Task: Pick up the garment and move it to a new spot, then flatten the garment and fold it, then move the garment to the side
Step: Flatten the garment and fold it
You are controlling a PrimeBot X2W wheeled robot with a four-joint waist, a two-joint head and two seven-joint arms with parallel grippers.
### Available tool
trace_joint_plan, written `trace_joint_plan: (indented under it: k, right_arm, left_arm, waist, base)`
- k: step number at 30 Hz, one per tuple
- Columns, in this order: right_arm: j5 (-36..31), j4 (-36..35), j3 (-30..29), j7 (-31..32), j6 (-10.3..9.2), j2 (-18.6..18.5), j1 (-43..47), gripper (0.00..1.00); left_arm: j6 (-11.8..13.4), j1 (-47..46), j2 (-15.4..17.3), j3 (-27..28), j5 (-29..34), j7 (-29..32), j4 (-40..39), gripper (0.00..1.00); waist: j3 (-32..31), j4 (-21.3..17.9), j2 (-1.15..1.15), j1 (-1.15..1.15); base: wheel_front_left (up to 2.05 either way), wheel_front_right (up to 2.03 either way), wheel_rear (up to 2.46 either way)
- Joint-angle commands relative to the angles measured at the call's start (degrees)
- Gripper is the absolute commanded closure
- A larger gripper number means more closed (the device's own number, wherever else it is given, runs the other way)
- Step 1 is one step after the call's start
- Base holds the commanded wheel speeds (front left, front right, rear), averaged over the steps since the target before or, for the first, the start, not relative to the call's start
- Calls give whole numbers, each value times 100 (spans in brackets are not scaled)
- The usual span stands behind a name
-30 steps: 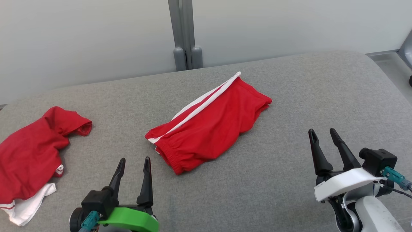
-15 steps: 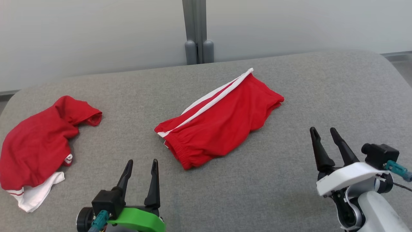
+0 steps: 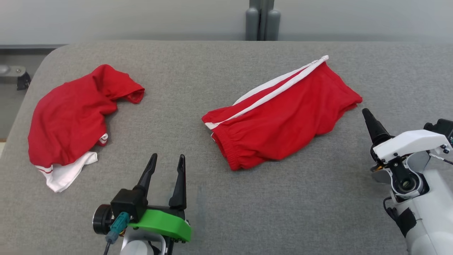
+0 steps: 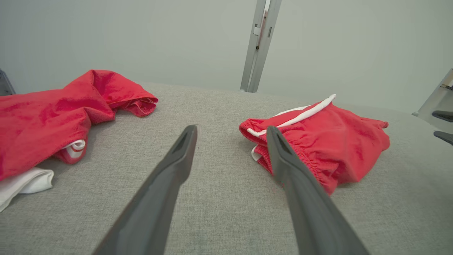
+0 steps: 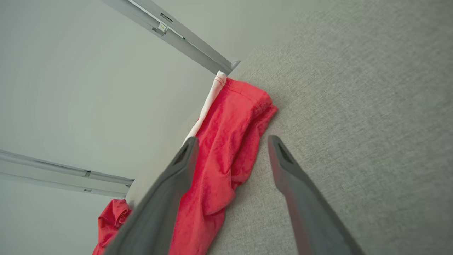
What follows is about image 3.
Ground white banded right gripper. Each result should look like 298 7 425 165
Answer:
362 108 453 203

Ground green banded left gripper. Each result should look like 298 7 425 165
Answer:
127 153 192 243

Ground red shirt with white sleeves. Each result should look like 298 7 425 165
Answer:
28 64 145 193

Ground red shorts with white stripes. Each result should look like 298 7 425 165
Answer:
202 55 363 171

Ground black cable with teal connector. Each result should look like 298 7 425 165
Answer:
103 212 131 255

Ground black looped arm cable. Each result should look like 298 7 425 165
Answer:
383 197 407 238

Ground grey double-tube frame post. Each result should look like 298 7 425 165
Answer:
245 0 281 41

